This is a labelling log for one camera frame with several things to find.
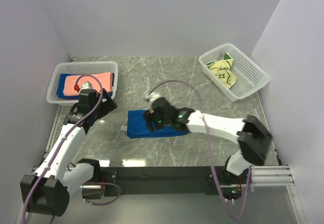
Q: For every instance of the white plastic basket left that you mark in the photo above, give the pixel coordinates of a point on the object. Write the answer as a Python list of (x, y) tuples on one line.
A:
[(78, 68)]

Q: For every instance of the white plastic basket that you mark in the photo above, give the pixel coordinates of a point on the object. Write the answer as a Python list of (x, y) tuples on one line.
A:
[(250, 77), (78, 68)]

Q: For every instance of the folded blue towel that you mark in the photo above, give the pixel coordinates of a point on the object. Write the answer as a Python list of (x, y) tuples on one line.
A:
[(61, 85)]

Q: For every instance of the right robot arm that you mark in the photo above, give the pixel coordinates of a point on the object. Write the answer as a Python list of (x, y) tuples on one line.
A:
[(252, 137)]

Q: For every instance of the white plastic basket right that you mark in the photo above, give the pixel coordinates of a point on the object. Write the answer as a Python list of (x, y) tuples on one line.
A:
[(250, 77)]

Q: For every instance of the pink panda towel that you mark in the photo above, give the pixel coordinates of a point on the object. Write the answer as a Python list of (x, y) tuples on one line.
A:
[(106, 80)]

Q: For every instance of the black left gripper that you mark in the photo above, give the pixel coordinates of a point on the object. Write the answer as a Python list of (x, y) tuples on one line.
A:
[(107, 106)]

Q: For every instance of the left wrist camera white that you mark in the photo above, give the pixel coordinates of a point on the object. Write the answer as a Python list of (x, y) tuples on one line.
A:
[(86, 85)]

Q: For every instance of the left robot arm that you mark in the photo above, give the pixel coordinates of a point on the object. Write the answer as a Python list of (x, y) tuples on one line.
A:
[(48, 190)]

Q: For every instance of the black base bar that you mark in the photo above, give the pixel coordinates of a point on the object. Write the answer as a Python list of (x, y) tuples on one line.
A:
[(161, 180)]

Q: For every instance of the blue towel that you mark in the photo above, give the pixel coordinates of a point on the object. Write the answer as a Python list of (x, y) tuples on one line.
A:
[(136, 127), (61, 85)]

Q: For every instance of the green white towel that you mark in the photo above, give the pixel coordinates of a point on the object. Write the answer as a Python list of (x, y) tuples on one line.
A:
[(222, 70)]

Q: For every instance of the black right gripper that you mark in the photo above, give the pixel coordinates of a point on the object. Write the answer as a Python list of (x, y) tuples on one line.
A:
[(150, 116)]

